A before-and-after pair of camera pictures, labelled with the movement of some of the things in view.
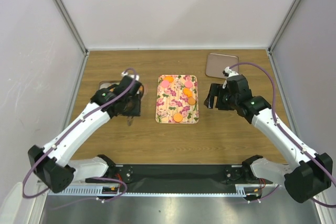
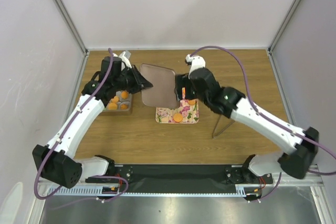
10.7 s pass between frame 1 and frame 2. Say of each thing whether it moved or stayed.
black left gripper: moved
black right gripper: moved
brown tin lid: moved
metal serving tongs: moved
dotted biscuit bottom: stayed
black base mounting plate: stayed
